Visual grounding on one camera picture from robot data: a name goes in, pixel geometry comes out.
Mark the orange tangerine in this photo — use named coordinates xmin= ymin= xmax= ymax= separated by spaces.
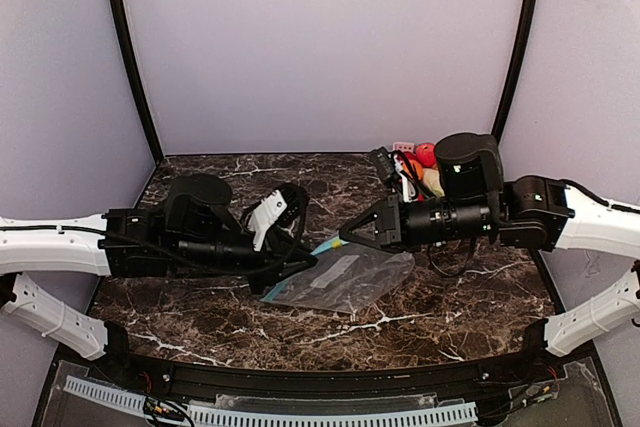
xmin=405 ymin=158 xmax=424 ymax=182

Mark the red apple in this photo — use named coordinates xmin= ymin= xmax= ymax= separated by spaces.
xmin=415 ymin=143 xmax=437 ymax=168

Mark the grey slotted cable duct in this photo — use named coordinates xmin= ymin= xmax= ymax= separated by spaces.
xmin=63 ymin=375 xmax=479 ymax=427

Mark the black right frame post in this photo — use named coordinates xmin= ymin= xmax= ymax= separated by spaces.
xmin=491 ymin=0 xmax=537 ymax=143

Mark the black left frame post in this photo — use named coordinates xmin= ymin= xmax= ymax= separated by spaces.
xmin=109 ymin=0 xmax=165 ymax=166

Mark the clear zip top bag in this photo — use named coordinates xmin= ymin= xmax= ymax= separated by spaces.
xmin=261 ymin=243 xmax=415 ymax=314

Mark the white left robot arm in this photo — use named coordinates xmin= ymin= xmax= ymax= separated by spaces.
xmin=1 ymin=174 xmax=317 ymax=365

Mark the pink plastic basket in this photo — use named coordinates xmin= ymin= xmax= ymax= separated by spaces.
xmin=392 ymin=142 xmax=415 ymax=153

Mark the black frame post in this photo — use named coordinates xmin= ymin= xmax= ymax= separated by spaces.
xmin=109 ymin=0 xmax=165 ymax=166
xmin=491 ymin=0 xmax=537 ymax=143

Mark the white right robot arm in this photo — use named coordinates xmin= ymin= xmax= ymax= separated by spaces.
xmin=339 ymin=132 xmax=639 ymax=357

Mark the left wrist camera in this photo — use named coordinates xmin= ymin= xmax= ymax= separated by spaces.
xmin=240 ymin=183 xmax=309 ymax=252

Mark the black front frame rail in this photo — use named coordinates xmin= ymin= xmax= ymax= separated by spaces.
xmin=90 ymin=322 xmax=558 ymax=400

